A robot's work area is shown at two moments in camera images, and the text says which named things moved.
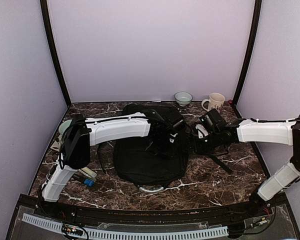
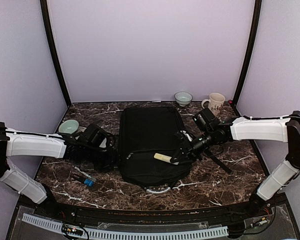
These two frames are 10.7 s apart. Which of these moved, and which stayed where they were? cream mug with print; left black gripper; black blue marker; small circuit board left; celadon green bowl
Moved: left black gripper
Stayed: black blue marker; small circuit board left; cream mug with print; celadon green bowl
